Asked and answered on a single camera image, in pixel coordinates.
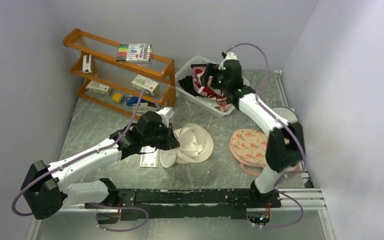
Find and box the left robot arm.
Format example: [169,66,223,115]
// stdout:
[21,107,180,220]

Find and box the orange three-tier shelf rack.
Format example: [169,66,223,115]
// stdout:
[62,28,177,116]

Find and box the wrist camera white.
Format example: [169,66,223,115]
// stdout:
[218,52,239,70]
[156,107,175,128]

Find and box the floral heart-shaped laundry bag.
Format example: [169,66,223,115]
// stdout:
[229,128,269,177]

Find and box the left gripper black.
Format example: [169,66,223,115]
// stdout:
[142,122,181,151]

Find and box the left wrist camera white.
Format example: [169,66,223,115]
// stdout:
[156,107,175,128]

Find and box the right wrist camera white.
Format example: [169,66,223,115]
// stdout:
[218,52,239,70]

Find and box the beige mesh laundry bag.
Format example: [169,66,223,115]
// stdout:
[159,123,215,168]

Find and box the yellow eraser block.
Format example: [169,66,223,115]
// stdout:
[112,93,124,103]

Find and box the clear packaged tool sleeve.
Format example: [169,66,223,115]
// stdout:
[139,146,160,168]

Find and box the white staples box right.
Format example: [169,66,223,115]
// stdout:
[131,74,159,96]

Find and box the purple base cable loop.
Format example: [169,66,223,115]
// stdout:
[85,202,150,233]

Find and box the blue stapler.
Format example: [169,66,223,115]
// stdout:
[125,96,157,111]

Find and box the white plastic laundry basket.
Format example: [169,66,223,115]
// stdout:
[175,55,235,118]

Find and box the grey round laundry bags stack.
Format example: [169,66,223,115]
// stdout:
[272,106,298,125]

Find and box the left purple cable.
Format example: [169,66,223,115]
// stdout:
[11,89,161,218]

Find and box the coloured marker pen set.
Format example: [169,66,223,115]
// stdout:
[115,43,152,62]

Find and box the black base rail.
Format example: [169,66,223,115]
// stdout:
[85,178,282,221]

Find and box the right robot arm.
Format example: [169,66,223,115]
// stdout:
[201,60,306,207]

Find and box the small white box on shelf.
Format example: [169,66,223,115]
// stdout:
[82,54,93,74]

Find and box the pile of bras in basket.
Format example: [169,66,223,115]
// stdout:
[178,64,232,112]

